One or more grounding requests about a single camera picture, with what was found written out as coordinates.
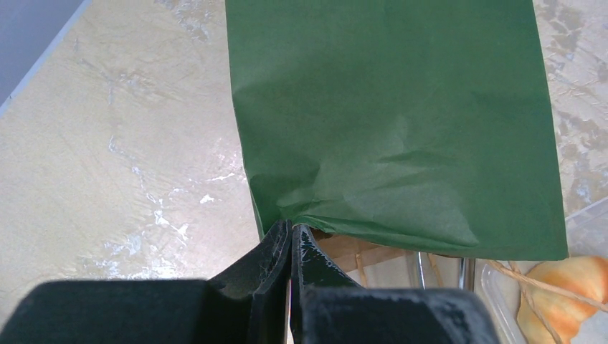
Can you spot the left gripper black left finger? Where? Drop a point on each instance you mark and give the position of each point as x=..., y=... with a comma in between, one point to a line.
x=245, y=303

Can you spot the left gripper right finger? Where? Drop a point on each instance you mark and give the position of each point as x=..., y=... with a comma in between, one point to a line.
x=327, y=306

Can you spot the metal tongs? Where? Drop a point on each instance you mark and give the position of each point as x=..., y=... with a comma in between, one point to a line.
x=432, y=271

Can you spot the green paper bag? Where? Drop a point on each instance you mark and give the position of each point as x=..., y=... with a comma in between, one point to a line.
x=422, y=125

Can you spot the fake croissant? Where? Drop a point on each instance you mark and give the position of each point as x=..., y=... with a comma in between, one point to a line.
x=585, y=276

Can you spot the clear plastic tray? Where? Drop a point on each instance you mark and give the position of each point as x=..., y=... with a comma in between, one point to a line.
x=504, y=283

